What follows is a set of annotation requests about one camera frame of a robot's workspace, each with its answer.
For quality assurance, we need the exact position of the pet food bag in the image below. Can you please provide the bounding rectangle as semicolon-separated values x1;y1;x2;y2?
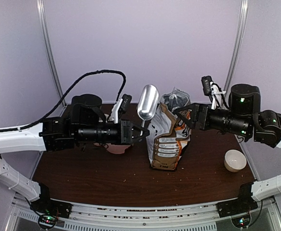
146;88;191;171

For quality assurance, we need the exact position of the metal scoop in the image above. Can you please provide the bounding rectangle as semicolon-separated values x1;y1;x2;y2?
137;84;159;127

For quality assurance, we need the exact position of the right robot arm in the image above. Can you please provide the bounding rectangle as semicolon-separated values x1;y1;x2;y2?
174;84;281;149

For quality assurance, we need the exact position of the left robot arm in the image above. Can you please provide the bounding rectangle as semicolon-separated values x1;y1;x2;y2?
0;94;149;214

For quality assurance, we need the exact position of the pink double pet feeder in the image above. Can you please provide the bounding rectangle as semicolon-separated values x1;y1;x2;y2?
94;143;133;154

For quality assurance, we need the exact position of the beige ceramic bowl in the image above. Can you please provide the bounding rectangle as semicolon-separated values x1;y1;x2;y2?
224;149;247;173

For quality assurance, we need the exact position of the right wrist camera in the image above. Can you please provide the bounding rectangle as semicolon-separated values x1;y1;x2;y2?
201;76;212;96

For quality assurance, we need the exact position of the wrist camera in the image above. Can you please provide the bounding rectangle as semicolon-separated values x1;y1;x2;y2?
120;94;132;114
201;76;212;96

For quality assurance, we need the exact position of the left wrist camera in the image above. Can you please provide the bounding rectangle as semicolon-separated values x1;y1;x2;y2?
120;94;132;114

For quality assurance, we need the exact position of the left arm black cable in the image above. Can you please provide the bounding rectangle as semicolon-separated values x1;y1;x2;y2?
0;69;127;133

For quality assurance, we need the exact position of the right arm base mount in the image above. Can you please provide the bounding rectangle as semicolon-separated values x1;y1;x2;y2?
216;182;260;230

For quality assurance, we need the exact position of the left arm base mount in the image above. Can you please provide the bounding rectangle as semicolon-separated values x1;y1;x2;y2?
27;183;72;231

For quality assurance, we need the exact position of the right aluminium frame post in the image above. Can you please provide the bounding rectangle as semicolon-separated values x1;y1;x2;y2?
224;0;249;91

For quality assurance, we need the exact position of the aluminium frame post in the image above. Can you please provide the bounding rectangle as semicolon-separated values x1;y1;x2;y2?
36;0;63;98
224;0;249;91

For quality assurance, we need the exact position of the left aluminium frame post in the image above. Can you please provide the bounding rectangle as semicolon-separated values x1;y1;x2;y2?
36;0;63;98

